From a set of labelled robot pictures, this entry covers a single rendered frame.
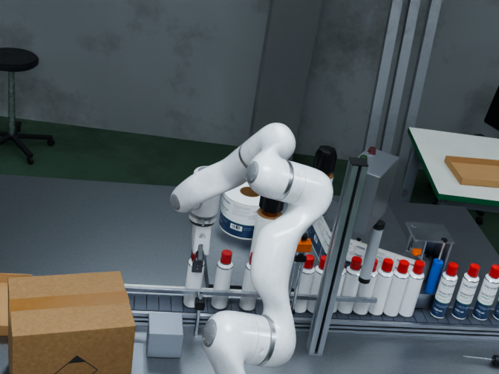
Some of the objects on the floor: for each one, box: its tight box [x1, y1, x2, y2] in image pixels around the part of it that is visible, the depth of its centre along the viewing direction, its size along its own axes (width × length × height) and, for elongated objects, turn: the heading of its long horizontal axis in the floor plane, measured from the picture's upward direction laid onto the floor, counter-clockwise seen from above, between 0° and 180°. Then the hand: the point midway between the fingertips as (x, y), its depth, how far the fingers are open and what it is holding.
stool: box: [0, 47, 55, 165], centre depth 492 cm, size 53×50×63 cm
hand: (196, 261), depth 237 cm, fingers closed on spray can, 5 cm apart
